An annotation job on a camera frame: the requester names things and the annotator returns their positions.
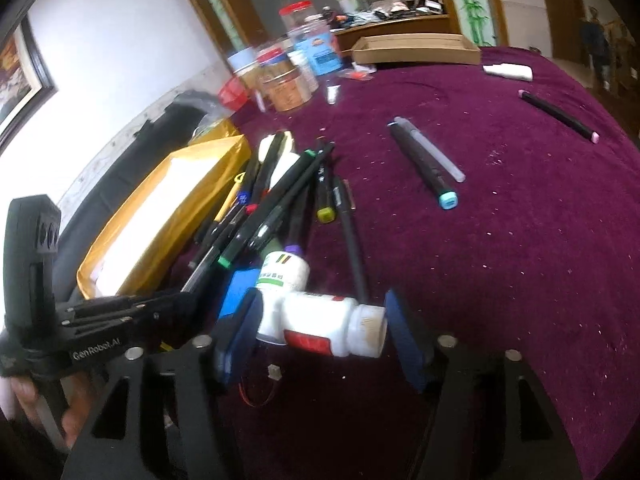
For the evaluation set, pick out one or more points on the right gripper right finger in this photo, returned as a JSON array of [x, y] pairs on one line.
[[413, 343]]

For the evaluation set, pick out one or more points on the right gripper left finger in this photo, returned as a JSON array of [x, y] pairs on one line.
[[236, 336]]

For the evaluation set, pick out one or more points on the white pill bottle red label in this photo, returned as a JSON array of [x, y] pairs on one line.
[[333, 325]]

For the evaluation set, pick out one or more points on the white bottle green label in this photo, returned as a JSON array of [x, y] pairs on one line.
[[281, 273]]

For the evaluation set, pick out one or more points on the black marker yellow cap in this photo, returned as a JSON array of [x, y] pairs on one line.
[[325, 211]]

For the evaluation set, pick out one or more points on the black marker cyan cap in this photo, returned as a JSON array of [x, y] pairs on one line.
[[425, 166]]

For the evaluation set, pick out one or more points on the black marker green cap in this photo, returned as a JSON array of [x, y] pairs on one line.
[[260, 226]]

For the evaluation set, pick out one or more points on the black pen long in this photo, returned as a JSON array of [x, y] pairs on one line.
[[344, 210]]

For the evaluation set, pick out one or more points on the person's left hand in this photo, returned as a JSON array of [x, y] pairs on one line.
[[82, 391]]

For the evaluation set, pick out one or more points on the yellow cardboard tray box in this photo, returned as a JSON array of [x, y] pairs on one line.
[[138, 245]]

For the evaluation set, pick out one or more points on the yellow black pen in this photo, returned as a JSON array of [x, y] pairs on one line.
[[230, 199]]

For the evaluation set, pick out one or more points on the purple velvet tablecloth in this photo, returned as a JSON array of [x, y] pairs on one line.
[[542, 252]]

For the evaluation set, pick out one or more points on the clear grey pen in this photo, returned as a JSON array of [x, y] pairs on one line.
[[432, 149]]

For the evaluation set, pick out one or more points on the black bag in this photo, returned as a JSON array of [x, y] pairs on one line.
[[85, 215]]

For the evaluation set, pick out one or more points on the red plastic bag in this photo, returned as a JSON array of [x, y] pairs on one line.
[[233, 94]]

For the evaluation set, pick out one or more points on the clear jar brown contents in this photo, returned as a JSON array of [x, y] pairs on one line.
[[281, 80]]

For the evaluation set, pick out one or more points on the small white glue tube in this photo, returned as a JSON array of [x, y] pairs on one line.
[[332, 93]]

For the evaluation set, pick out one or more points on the red pen in wrapper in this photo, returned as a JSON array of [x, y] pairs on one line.
[[358, 75]]

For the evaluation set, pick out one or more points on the black marker pink caps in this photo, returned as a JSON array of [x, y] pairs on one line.
[[555, 112]]

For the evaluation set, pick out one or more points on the white tube on table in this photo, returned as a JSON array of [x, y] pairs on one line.
[[510, 71]]

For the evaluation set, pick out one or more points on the brown cardboard tray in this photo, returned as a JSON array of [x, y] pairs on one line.
[[420, 47]]

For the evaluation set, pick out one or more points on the blue snack bag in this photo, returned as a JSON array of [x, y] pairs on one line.
[[316, 41]]

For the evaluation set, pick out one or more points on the plastic jar red lid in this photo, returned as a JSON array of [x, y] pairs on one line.
[[301, 19]]

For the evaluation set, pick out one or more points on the white keychain tag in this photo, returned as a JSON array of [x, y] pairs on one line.
[[286, 157]]

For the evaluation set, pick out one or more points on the framed wall picture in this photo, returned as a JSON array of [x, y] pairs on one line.
[[26, 83]]

